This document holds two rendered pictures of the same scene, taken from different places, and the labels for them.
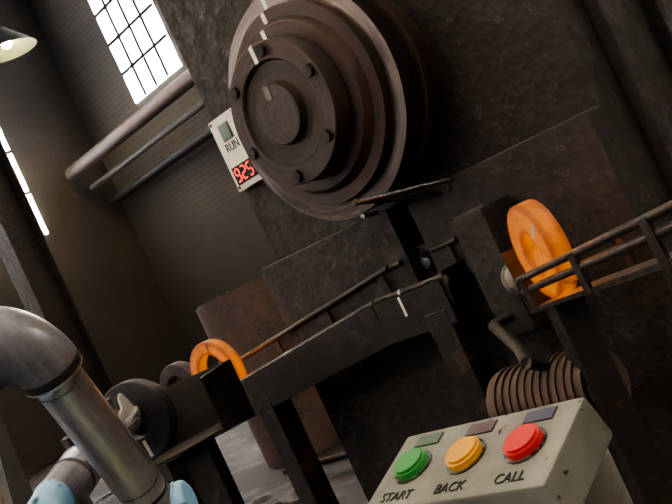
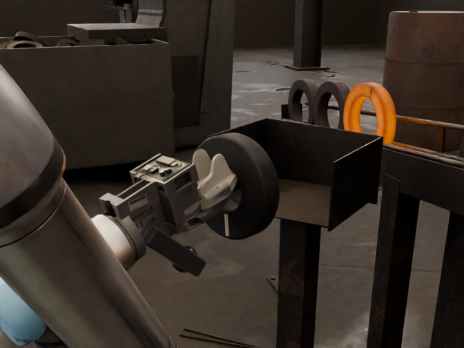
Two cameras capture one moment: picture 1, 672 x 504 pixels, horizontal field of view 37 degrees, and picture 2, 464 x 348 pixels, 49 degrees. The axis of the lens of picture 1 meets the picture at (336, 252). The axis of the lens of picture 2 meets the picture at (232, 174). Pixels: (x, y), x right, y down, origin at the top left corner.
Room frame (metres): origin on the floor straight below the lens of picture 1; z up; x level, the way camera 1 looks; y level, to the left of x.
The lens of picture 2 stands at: (1.22, 0.17, 0.96)
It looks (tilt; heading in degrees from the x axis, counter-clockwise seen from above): 19 degrees down; 25
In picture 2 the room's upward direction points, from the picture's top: straight up
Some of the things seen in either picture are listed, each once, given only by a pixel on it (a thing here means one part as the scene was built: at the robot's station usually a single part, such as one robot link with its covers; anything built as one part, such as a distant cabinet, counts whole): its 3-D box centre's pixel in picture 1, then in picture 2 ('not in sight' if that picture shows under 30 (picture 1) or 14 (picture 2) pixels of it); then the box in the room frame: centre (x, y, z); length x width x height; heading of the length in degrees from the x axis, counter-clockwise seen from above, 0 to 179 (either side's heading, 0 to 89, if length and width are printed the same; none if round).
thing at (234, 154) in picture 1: (256, 137); not in sight; (2.28, 0.05, 1.15); 0.26 x 0.02 x 0.18; 43
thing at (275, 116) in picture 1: (287, 111); not in sight; (1.89, -0.03, 1.11); 0.28 x 0.06 x 0.28; 43
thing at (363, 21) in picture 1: (321, 101); not in sight; (1.95, -0.10, 1.11); 0.47 x 0.06 x 0.47; 43
